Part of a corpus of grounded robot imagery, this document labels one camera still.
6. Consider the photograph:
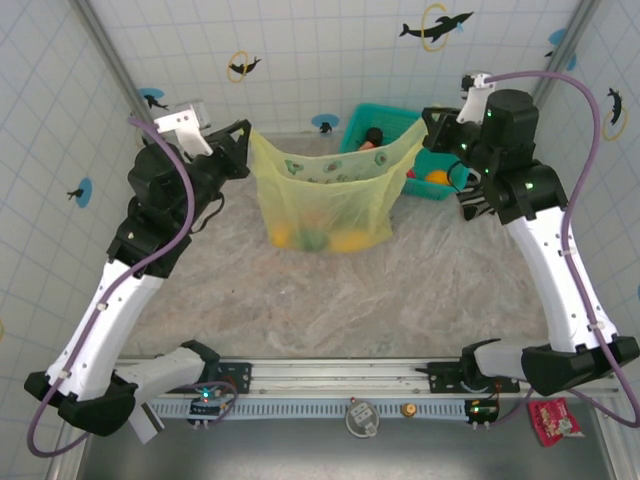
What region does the teal plastic basket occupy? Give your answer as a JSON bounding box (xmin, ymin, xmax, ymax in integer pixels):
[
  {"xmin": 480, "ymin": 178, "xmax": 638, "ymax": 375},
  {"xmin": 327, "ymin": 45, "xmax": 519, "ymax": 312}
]
[{"xmin": 339, "ymin": 102, "xmax": 474, "ymax": 203}]

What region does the yellow plastic bag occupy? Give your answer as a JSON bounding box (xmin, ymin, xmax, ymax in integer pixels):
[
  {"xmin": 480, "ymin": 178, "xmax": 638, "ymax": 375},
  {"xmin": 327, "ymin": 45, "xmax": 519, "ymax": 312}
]
[{"xmin": 248, "ymin": 119, "xmax": 430, "ymax": 254}]

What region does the fake dark green avocado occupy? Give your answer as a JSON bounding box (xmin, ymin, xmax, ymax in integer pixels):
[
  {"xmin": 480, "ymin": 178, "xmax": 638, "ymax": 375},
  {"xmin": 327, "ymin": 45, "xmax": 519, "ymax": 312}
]
[{"xmin": 295, "ymin": 228, "xmax": 331, "ymax": 252}]

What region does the fake yellow mango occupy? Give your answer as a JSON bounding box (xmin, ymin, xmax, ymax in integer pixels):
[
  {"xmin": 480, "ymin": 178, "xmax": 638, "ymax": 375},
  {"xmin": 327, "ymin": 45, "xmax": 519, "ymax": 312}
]
[{"xmin": 332, "ymin": 230, "xmax": 374, "ymax": 253}]

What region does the black white striped sock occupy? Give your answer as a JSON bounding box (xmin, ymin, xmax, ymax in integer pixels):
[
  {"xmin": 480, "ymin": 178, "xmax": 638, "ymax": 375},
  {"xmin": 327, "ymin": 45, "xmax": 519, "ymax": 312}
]
[{"xmin": 455, "ymin": 172, "xmax": 499, "ymax": 223}]

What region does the blue circle fish sticker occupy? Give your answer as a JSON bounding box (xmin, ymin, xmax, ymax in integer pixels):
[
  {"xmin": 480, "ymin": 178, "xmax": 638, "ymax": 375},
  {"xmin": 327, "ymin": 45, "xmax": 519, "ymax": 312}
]
[
  {"xmin": 310, "ymin": 113, "xmax": 341, "ymax": 135},
  {"xmin": 66, "ymin": 177, "xmax": 94, "ymax": 209},
  {"xmin": 544, "ymin": 27, "xmax": 569, "ymax": 57},
  {"xmin": 137, "ymin": 87, "xmax": 170, "ymax": 112}
]

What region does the round grey device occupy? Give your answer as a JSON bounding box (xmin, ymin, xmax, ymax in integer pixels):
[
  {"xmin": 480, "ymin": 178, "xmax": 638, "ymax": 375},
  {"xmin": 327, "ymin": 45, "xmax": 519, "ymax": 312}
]
[{"xmin": 344, "ymin": 398, "xmax": 380, "ymax": 439}]

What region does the red snack packet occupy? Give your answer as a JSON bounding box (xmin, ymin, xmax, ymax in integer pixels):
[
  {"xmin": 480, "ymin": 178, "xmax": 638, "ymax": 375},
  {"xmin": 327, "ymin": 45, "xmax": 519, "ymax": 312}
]
[{"xmin": 528, "ymin": 398, "xmax": 585, "ymax": 448}]

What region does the small dolphin ring sticker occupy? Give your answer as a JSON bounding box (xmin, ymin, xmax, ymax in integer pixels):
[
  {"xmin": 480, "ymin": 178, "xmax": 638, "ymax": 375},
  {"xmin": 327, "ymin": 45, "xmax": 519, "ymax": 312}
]
[{"xmin": 227, "ymin": 49, "xmax": 263, "ymax": 84}]

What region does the large dolphin ring sticker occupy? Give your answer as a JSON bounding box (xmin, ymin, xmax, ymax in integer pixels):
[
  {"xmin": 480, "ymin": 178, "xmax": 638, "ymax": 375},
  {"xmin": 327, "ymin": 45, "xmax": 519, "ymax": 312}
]
[{"xmin": 398, "ymin": 3, "xmax": 475, "ymax": 53}]

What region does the aluminium frame post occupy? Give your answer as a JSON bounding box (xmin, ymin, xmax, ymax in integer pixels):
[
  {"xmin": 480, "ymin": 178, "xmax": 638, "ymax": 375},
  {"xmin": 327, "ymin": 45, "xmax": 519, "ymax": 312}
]
[
  {"xmin": 72, "ymin": 0, "xmax": 151, "ymax": 126},
  {"xmin": 532, "ymin": 0, "xmax": 604, "ymax": 109}
]

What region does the upright dolphin ring sticker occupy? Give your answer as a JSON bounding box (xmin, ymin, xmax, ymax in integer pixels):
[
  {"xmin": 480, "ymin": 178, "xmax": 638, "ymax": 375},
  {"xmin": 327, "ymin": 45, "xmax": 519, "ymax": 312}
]
[{"xmin": 601, "ymin": 87, "xmax": 629, "ymax": 142}]

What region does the black mounting bracket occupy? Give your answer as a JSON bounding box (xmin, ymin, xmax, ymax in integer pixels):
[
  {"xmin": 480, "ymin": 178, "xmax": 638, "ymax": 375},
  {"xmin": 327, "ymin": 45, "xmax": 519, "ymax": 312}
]
[
  {"xmin": 414, "ymin": 360, "xmax": 466, "ymax": 396},
  {"xmin": 217, "ymin": 360, "xmax": 253, "ymax": 396}
]

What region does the aluminium mounting rail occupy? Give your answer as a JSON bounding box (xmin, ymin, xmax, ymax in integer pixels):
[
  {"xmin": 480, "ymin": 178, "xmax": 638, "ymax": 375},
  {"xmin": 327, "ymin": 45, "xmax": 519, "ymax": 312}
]
[{"xmin": 117, "ymin": 355, "xmax": 526, "ymax": 399}]

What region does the grey slotted cable duct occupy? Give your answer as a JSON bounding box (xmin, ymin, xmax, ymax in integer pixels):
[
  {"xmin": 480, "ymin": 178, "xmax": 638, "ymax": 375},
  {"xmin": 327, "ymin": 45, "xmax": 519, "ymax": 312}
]
[{"xmin": 149, "ymin": 398, "xmax": 501, "ymax": 421}]

